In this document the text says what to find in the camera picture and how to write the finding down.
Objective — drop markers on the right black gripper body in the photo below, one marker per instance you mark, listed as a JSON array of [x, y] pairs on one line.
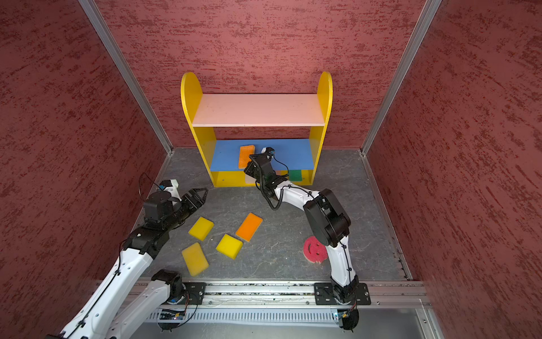
[[252, 171]]

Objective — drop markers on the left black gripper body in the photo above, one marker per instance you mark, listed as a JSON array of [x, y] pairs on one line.
[[181, 210]]

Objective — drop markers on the cream white sponge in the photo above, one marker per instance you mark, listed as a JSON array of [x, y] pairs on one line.
[[249, 180]]

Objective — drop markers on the orange sponge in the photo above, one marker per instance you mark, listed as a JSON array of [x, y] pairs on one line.
[[249, 226], [244, 155]]

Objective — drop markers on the green sponge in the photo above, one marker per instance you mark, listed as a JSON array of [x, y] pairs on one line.
[[295, 176]]

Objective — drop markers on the small yellow square sponge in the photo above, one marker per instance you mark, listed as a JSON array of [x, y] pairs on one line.
[[229, 246]]

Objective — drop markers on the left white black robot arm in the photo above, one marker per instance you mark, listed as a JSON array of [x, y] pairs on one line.
[[102, 316]]

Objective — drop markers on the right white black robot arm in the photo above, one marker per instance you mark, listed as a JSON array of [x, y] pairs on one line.
[[327, 218]]

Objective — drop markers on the yellow shelf unit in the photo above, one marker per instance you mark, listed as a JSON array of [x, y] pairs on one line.
[[206, 112]]

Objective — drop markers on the yellow sponge near left gripper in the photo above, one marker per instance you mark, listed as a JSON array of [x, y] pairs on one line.
[[201, 228]]

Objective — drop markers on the large yellow sponge front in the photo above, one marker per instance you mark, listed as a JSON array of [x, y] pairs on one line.
[[195, 259]]

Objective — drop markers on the pink round smiley sponge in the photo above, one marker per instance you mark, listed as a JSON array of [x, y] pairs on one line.
[[314, 251]]

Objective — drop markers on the left circuit board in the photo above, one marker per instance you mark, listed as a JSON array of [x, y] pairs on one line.
[[171, 315]]

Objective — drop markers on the circuit board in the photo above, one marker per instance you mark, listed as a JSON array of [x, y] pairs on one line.
[[347, 315], [171, 315]]

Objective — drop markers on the right circuit board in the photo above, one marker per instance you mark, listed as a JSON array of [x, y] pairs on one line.
[[347, 315]]

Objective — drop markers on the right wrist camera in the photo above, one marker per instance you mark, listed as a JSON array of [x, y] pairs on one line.
[[269, 150]]

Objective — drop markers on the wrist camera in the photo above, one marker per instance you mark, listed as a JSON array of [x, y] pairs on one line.
[[269, 150], [171, 186]]

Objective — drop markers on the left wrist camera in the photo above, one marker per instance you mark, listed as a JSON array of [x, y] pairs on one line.
[[171, 186]]

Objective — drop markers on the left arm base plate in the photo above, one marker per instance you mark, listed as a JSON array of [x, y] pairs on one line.
[[193, 293]]

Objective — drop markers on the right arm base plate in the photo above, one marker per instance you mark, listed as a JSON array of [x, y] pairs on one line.
[[325, 294]]

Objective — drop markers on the aluminium front rail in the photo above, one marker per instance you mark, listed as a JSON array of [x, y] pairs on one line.
[[300, 294]]

